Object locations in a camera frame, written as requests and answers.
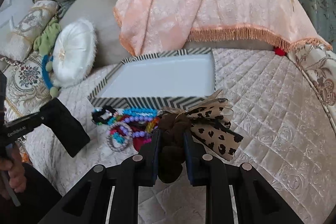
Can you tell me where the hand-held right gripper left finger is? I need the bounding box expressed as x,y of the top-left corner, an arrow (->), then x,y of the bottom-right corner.
37,129 -> 162,224

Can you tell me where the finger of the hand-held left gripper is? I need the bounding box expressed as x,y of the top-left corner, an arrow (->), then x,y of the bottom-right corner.
5,109 -> 46,138

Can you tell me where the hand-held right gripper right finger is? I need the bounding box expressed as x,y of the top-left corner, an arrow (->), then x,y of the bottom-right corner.
183,131 -> 303,224

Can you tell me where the brown scrunchie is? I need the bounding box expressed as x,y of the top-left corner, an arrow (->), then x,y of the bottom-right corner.
157,115 -> 194,184

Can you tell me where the red fabric bow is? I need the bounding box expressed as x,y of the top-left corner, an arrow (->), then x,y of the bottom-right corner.
132,125 -> 153,151

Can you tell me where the leopard print bow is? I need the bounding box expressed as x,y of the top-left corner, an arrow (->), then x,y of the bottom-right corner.
160,90 -> 244,162

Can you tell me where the amber rainbow bead bracelet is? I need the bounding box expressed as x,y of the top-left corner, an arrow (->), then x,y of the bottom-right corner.
145,120 -> 160,133

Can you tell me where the black cloth band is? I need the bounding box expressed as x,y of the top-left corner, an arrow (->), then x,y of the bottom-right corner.
39,97 -> 91,158

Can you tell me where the silver sparkly bracelet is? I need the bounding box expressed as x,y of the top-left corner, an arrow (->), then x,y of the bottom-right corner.
106,123 -> 133,153

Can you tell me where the colourful loom bracelet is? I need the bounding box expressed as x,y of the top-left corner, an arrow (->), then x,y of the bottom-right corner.
112,130 -> 131,145

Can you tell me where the purple bead bracelet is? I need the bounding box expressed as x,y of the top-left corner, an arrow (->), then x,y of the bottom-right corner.
125,114 -> 158,139

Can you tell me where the black scrunchie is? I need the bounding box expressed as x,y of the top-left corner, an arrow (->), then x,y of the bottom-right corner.
92,106 -> 117,125

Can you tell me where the striped cardboard box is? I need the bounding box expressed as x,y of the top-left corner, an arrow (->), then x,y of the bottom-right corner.
87,47 -> 216,109

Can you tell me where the person's left hand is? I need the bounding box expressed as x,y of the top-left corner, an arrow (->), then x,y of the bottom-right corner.
0,144 -> 27,199

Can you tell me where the floral embroidered cushion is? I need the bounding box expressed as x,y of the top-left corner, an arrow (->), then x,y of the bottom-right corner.
0,55 -> 61,121

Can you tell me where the person's dark clothing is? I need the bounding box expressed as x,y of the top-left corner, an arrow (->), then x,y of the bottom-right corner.
0,161 -> 64,224

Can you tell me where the cream embroidered bolster cushion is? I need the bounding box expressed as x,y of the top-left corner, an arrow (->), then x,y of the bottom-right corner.
0,0 -> 60,62

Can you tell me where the white round satin pillow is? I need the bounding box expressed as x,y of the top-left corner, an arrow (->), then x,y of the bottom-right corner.
52,18 -> 98,88

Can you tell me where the green plush toy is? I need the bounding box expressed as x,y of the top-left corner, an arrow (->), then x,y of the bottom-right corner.
33,17 -> 62,55

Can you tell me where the cream quilted bedspread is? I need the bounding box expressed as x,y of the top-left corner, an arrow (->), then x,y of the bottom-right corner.
23,48 -> 336,224

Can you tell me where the beige upholstered backrest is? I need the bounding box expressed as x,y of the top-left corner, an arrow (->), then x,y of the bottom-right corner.
59,0 -> 277,75

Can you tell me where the cream floral bird cushion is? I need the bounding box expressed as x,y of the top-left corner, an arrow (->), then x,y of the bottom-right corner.
286,44 -> 336,115

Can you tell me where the peach fringed blanket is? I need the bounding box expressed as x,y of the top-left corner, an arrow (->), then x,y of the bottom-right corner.
113,0 -> 333,56

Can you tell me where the blue pompom cord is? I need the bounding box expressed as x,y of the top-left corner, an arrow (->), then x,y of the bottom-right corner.
41,54 -> 60,98

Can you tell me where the blue bead bracelet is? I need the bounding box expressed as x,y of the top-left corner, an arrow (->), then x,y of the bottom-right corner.
123,107 -> 158,116

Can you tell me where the multicolour bead bracelet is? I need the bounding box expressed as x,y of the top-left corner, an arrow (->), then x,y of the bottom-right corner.
110,112 -> 127,125

